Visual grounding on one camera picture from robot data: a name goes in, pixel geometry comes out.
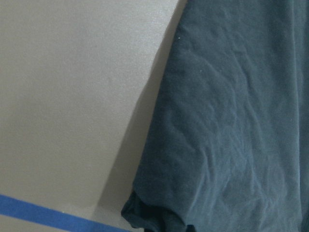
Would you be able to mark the black printed t-shirt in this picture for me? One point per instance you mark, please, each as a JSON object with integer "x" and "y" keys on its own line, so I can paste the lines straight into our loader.
{"x": 228, "y": 145}

